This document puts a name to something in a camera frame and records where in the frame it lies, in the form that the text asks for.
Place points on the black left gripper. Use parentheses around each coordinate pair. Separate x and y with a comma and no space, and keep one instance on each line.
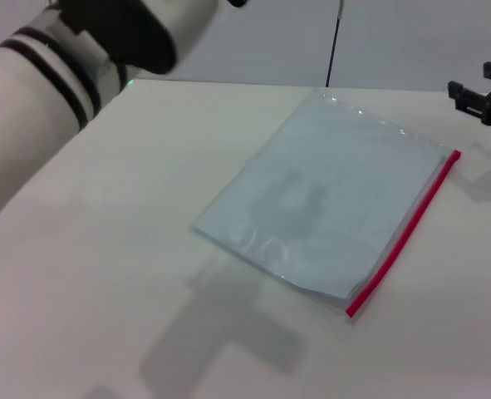
(237,2)

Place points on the clear red-zip document bag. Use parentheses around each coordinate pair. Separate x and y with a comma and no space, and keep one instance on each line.
(332,199)

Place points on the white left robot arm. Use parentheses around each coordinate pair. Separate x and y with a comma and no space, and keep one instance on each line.
(21,104)

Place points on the black silver wrist camera box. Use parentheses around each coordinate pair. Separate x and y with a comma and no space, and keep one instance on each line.
(129,37)

